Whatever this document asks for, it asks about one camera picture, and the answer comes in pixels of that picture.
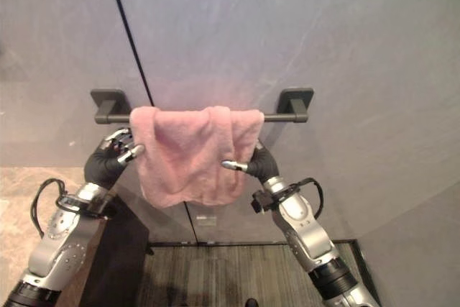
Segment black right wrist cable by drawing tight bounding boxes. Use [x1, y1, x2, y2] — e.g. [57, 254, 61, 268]
[287, 178, 324, 220]

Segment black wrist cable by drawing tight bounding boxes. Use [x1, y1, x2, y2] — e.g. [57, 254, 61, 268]
[287, 178, 324, 220]
[31, 178, 68, 239]

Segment pink towel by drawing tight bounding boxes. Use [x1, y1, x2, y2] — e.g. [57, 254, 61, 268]
[129, 105, 265, 209]

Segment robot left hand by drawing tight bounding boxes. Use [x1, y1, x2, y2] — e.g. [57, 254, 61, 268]
[83, 127, 145, 191]

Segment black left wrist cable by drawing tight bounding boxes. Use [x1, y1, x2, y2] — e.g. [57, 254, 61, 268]
[31, 178, 68, 239]

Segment dark striped floor mat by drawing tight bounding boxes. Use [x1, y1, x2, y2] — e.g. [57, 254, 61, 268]
[136, 241, 364, 307]

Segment dark grey towel bar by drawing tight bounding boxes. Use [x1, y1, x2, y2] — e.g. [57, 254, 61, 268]
[90, 86, 315, 125]

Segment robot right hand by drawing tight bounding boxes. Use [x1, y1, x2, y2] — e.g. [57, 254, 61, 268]
[221, 143, 280, 184]

